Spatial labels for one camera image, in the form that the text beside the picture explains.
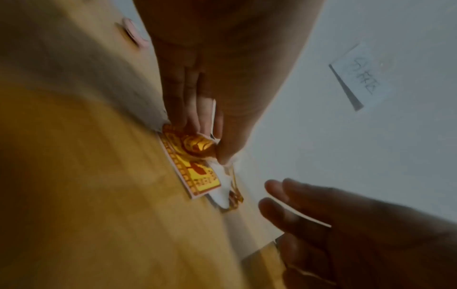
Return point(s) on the person's left hand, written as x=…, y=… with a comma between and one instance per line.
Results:
x=221, y=70

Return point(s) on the pile of stickers and backings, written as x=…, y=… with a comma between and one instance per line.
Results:
x=200, y=180

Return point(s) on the person's right hand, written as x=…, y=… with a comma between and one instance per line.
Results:
x=375, y=248

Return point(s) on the yellow red sticker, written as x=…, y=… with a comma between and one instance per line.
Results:
x=196, y=145

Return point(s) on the white paper note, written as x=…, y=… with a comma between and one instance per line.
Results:
x=367, y=76

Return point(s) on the pink round tape dispenser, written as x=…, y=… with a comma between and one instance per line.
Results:
x=135, y=34

